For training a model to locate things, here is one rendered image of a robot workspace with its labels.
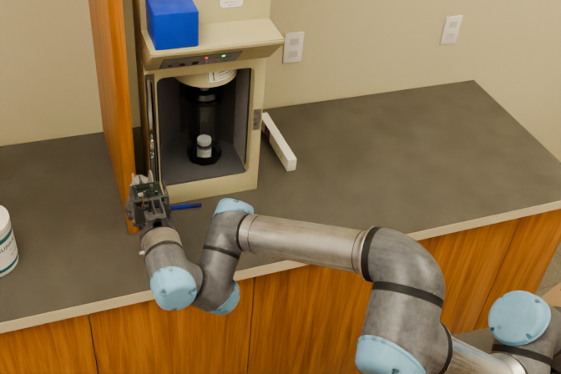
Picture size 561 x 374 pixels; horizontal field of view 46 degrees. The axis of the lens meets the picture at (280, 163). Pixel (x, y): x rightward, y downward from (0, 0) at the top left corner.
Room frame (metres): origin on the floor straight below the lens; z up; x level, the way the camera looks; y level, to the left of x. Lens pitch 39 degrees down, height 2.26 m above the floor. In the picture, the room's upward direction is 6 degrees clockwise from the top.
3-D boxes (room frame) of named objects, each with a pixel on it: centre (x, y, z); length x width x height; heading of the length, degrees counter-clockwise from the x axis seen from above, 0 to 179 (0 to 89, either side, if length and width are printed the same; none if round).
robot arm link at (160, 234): (0.87, 0.21, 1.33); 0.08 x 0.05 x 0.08; 114
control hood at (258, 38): (1.39, 0.19, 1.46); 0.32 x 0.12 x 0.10; 114
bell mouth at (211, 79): (1.54, 0.23, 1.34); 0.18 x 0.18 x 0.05
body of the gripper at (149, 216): (0.94, 0.24, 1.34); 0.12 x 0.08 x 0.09; 24
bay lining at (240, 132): (1.56, 0.26, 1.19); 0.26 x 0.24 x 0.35; 114
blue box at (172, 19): (1.35, 0.28, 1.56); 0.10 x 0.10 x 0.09; 24
